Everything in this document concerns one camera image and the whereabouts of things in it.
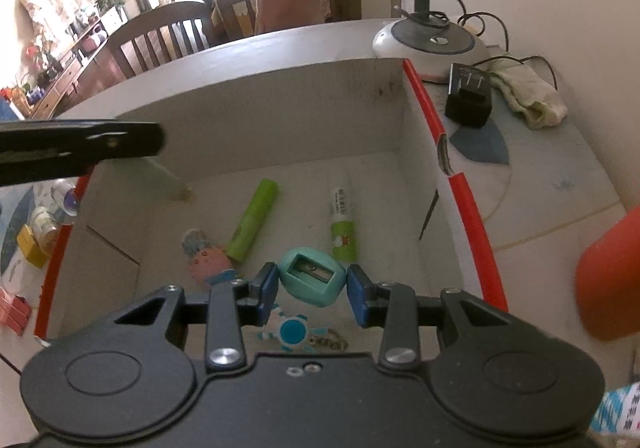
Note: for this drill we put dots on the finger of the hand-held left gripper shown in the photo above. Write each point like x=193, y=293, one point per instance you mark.
x=100, y=140

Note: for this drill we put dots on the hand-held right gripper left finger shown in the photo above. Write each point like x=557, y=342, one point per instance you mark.
x=267, y=288

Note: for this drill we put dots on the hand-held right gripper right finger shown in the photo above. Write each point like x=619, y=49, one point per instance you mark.
x=357, y=295

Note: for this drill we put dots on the teal pencil sharpener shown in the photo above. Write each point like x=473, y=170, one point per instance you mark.
x=312, y=278

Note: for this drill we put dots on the clear bottle silver lid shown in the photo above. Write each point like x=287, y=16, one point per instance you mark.
x=65, y=195

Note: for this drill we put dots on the green highlighter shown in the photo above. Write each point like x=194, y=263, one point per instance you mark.
x=252, y=220

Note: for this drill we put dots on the white green glue pen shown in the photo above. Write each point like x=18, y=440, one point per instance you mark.
x=342, y=228

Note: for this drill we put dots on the green lid jar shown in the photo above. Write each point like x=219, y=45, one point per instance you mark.
x=45, y=225

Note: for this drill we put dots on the small yellow box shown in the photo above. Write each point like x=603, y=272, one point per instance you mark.
x=34, y=248

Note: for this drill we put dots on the white box with red trim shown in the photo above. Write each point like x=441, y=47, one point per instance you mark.
x=300, y=117

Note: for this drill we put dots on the wooden TV cabinet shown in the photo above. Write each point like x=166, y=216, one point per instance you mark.
x=75, y=72

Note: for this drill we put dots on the red potted flowers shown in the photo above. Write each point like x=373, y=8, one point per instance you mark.
x=40, y=55

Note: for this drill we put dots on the black power adapter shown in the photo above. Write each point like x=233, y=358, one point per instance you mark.
x=467, y=97

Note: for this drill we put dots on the red water bottle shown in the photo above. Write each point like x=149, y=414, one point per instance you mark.
x=612, y=278

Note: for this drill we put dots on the grey desk lamp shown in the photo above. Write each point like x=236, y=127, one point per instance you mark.
x=425, y=42

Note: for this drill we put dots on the pale green rag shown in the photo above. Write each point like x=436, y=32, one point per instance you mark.
x=530, y=92

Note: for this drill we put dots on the white blue printed packet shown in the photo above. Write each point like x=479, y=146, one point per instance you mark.
x=620, y=410

